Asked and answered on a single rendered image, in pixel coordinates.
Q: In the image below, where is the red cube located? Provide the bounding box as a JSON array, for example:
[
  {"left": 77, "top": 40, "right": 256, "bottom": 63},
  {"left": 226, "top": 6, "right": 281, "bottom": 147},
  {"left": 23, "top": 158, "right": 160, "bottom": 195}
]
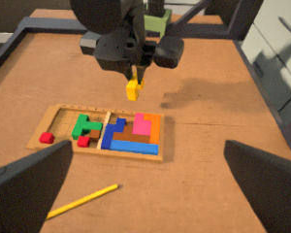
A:
[
  {"left": 77, "top": 136, "right": 90, "bottom": 148},
  {"left": 39, "top": 132, "right": 55, "bottom": 144}
]

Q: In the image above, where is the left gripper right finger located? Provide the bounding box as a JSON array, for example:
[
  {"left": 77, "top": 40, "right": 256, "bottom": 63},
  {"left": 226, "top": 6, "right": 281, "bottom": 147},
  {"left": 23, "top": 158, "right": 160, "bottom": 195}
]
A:
[{"left": 223, "top": 140, "right": 291, "bottom": 233}]

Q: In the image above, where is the green puzzle piece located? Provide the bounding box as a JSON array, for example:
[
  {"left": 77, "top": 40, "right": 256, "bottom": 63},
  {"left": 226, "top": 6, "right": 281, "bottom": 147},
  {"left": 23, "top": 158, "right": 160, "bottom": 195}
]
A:
[{"left": 71, "top": 114, "right": 103, "bottom": 140}]

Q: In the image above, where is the yellow pencil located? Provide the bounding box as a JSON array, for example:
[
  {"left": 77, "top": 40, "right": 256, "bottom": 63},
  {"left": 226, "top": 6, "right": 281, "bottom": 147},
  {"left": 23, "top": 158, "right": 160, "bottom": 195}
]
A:
[{"left": 46, "top": 184, "right": 117, "bottom": 220}]

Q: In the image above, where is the wooden puzzle board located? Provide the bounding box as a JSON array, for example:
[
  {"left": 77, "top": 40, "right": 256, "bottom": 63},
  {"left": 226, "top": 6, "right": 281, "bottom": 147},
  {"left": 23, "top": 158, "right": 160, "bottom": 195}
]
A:
[{"left": 26, "top": 104, "right": 165, "bottom": 164}]

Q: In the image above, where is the brown puzzle piece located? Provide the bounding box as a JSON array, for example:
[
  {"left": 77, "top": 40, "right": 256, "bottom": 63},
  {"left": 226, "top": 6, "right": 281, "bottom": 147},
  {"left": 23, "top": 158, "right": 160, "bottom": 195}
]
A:
[{"left": 112, "top": 125, "right": 149, "bottom": 144}]

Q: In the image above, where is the pink puzzle piece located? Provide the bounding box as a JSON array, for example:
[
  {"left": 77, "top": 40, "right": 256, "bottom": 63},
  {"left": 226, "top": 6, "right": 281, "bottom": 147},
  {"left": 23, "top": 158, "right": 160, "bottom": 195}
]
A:
[{"left": 132, "top": 113, "right": 151, "bottom": 137}]

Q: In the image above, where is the orange l-shaped puzzle piece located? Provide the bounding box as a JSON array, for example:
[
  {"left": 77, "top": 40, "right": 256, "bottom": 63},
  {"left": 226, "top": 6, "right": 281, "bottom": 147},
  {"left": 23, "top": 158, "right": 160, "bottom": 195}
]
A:
[{"left": 144, "top": 114, "right": 161, "bottom": 145}]

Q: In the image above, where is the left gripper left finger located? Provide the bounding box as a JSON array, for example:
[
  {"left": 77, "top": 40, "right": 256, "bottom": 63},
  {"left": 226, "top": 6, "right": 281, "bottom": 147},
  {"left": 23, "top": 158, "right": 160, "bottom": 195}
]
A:
[{"left": 0, "top": 140, "right": 74, "bottom": 233}]

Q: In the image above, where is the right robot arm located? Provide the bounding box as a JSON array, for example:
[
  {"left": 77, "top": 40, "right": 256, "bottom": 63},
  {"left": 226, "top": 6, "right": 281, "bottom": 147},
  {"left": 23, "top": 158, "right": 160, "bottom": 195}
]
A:
[{"left": 70, "top": 0, "right": 167, "bottom": 74}]

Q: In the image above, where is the dark blue puzzle piece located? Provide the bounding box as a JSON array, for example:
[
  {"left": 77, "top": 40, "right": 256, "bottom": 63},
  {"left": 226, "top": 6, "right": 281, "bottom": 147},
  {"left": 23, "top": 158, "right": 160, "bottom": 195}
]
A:
[{"left": 100, "top": 117, "right": 126, "bottom": 150}]

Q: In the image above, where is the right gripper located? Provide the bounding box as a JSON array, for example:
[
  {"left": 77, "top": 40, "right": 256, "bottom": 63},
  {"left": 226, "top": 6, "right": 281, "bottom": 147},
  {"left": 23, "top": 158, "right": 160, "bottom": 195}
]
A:
[{"left": 80, "top": 2, "right": 184, "bottom": 85}]

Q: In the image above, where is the yellow puzzle piece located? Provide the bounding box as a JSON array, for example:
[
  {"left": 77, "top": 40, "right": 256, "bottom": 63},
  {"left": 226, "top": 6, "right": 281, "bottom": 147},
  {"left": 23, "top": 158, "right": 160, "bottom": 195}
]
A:
[{"left": 126, "top": 71, "right": 145, "bottom": 101}]

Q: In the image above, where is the small brown wooden cube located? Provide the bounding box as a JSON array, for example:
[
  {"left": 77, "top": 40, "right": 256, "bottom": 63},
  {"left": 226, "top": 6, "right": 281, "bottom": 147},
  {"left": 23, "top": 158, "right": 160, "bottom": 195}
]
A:
[{"left": 89, "top": 129, "right": 101, "bottom": 143}]

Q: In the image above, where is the blue flat bar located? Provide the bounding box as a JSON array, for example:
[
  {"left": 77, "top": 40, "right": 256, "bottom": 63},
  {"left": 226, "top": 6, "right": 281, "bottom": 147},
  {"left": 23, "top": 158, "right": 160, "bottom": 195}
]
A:
[{"left": 111, "top": 140, "right": 158, "bottom": 155}]

